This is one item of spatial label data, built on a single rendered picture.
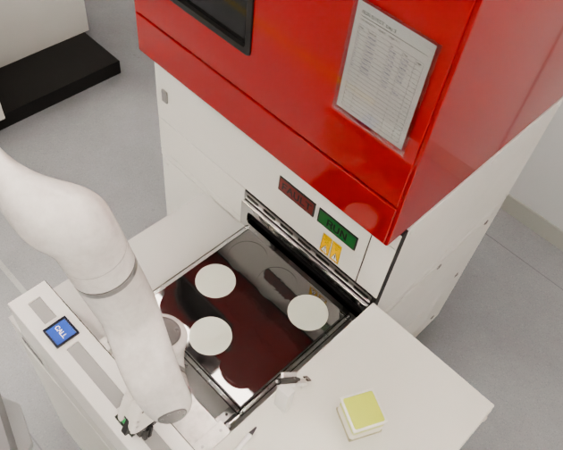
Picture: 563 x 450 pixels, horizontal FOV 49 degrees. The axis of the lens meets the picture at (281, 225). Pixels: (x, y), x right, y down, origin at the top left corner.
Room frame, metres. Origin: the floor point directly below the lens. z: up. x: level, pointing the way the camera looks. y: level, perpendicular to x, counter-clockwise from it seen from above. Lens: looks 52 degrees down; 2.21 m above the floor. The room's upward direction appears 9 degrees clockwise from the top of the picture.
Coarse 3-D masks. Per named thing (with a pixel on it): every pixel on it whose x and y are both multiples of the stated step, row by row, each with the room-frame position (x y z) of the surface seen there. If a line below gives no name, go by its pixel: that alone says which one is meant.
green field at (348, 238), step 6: (324, 216) 0.91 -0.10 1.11; (324, 222) 0.91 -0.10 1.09; (330, 222) 0.90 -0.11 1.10; (330, 228) 0.90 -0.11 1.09; (336, 228) 0.89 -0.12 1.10; (342, 228) 0.88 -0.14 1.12; (336, 234) 0.89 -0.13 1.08; (342, 234) 0.88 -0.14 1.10; (348, 234) 0.87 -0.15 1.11; (342, 240) 0.88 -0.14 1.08; (348, 240) 0.87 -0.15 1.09; (354, 240) 0.86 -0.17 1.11
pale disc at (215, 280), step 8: (216, 264) 0.88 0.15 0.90; (200, 272) 0.85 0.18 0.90; (208, 272) 0.85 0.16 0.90; (216, 272) 0.86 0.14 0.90; (224, 272) 0.86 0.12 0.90; (232, 272) 0.86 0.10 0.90; (200, 280) 0.83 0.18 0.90; (208, 280) 0.83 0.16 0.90; (216, 280) 0.83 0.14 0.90; (224, 280) 0.84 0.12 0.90; (232, 280) 0.84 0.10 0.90; (200, 288) 0.80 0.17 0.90; (208, 288) 0.81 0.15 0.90; (216, 288) 0.81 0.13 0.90; (224, 288) 0.81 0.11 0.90; (232, 288) 0.82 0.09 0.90; (208, 296) 0.78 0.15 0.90; (216, 296) 0.79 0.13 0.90
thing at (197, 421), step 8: (192, 400) 0.53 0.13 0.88; (192, 408) 0.51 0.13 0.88; (200, 408) 0.51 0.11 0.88; (192, 416) 0.49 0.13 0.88; (200, 416) 0.50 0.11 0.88; (208, 416) 0.50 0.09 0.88; (176, 424) 0.47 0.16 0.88; (184, 424) 0.47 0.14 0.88; (192, 424) 0.48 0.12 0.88; (200, 424) 0.48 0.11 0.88; (208, 424) 0.48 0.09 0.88; (184, 432) 0.46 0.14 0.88; (192, 432) 0.46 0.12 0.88; (200, 432) 0.46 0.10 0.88; (192, 440) 0.44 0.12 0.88
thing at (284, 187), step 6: (282, 180) 1.00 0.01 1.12; (282, 186) 1.00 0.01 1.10; (288, 186) 0.99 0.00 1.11; (288, 192) 0.99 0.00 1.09; (294, 192) 0.97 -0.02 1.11; (294, 198) 0.97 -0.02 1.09; (300, 198) 0.96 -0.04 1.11; (306, 198) 0.95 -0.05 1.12; (300, 204) 0.96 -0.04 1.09; (306, 204) 0.95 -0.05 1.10; (312, 204) 0.94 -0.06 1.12; (306, 210) 0.95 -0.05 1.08; (312, 210) 0.94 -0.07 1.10
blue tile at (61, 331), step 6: (60, 324) 0.62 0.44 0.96; (66, 324) 0.62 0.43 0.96; (48, 330) 0.60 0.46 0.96; (54, 330) 0.60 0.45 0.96; (60, 330) 0.60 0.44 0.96; (66, 330) 0.61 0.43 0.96; (72, 330) 0.61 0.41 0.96; (54, 336) 0.59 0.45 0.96; (60, 336) 0.59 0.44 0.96; (66, 336) 0.59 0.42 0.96; (60, 342) 0.58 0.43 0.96
